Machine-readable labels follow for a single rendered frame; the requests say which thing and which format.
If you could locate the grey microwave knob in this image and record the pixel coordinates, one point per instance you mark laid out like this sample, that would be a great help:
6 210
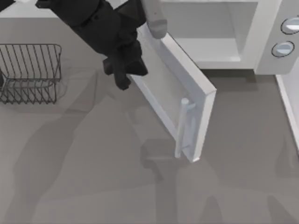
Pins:
282 49
290 25

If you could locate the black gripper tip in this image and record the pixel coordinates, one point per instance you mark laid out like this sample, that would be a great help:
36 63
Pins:
1 79

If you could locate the white counter block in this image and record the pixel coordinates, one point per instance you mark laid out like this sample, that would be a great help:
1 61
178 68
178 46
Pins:
28 13

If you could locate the pale grey rounded box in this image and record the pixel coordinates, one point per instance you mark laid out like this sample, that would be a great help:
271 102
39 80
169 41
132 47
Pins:
156 23

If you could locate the pale microwave oven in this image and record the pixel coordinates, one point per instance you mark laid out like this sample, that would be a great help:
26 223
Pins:
252 35

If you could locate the pale microwave door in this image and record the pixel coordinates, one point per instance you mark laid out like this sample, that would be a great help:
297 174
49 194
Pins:
177 84

